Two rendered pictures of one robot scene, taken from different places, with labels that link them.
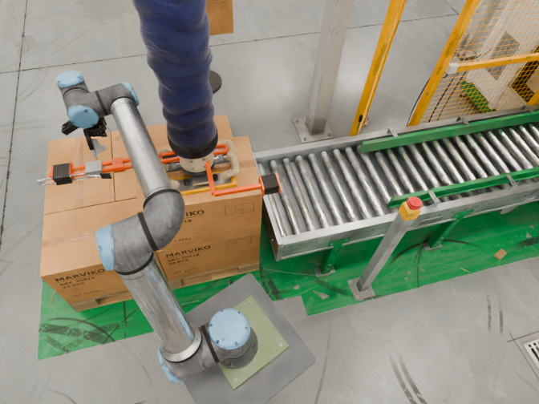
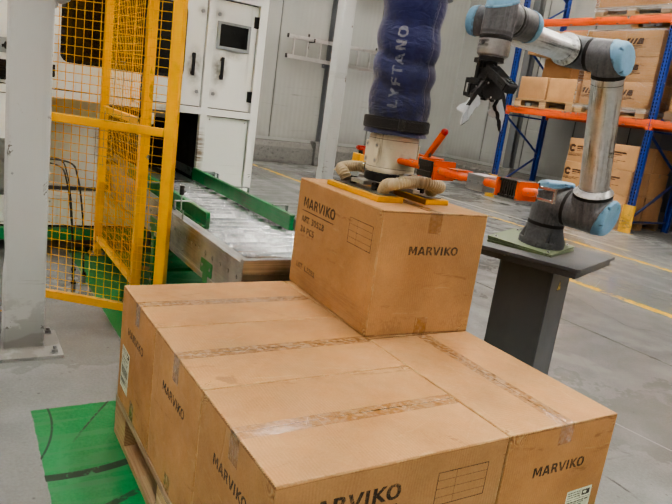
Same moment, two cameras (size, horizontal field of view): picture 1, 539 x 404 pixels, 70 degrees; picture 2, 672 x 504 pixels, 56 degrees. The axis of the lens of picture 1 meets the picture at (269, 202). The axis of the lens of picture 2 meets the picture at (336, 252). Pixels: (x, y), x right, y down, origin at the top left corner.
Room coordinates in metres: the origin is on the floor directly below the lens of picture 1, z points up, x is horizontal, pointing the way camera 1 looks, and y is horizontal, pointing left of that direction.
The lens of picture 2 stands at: (1.87, 2.50, 1.23)
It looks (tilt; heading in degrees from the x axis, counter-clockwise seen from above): 13 degrees down; 257
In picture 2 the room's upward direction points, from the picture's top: 8 degrees clockwise
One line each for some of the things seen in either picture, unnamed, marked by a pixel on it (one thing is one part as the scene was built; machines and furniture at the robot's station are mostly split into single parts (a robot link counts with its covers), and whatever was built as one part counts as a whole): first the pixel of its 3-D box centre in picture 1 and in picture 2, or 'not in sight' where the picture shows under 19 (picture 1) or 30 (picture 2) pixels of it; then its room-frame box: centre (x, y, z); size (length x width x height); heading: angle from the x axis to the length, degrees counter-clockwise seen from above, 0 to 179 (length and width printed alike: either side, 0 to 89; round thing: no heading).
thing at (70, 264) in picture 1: (154, 200); (331, 402); (1.41, 0.76, 0.34); 1.20 x 1.00 x 0.40; 109
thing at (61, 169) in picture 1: (62, 172); (515, 189); (1.04, 0.94, 1.07); 0.08 x 0.07 x 0.05; 108
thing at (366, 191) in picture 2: not in sight; (363, 186); (1.31, 0.40, 0.97); 0.34 x 0.10 x 0.05; 108
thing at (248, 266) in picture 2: (264, 196); (320, 265); (1.34, 0.03, 0.58); 0.70 x 0.03 x 0.06; 19
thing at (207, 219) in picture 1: (200, 193); (379, 250); (1.21, 0.38, 0.74); 0.60 x 0.40 x 0.40; 106
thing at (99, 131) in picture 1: (91, 123); (485, 79); (1.09, 0.74, 1.35); 0.09 x 0.08 x 0.12; 108
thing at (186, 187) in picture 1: (200, 181); (408, 189); (1.13, 0.34, 0.97); 0.34 x 0.10 x 0.05; 108
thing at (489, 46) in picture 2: not in sight; (492, 49); (1.09, 0.74, 1.44); 0.10 x 0.09 x 0.05; 18
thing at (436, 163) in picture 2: not in sight; (436, 168); (1.14, 0.61, 1.07); 0.10 x 0.08 x 0.06; 18
